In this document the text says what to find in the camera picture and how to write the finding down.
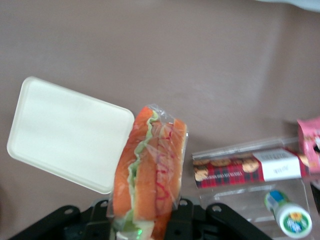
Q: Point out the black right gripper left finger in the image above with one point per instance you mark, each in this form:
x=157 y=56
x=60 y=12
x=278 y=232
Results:
x=62 y=225

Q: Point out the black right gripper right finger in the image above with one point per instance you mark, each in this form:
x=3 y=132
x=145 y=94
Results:
x=220 y=225

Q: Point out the triangle sandwich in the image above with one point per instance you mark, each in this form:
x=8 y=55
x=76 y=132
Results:
x=150 y=175

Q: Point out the cream rectangular tray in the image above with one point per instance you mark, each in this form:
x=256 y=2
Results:
x=67 y=135

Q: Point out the clear acrylic stepped stand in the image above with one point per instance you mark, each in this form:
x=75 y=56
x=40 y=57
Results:
x=240 y=200

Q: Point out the red plaid cookie box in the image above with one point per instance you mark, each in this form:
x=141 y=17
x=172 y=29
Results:
x=237 y=172

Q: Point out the green gum bottle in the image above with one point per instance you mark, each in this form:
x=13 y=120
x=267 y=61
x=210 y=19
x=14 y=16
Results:
x=292 y=217

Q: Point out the pink cartoon snack pack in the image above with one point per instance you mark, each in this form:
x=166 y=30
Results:
x=308 y=140

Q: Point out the brown table cover sheet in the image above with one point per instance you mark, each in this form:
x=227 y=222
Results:
x=175 y=62

